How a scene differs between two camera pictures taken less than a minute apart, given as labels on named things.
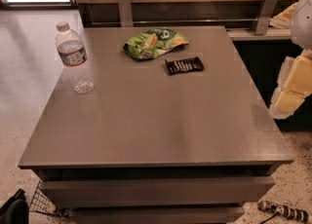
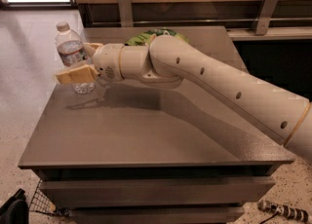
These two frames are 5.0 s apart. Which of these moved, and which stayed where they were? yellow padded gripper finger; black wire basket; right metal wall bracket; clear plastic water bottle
Moved: yellow padded gripper finger
Stayed: right metal wall bracket; black wire basket; clear plastic water bottle
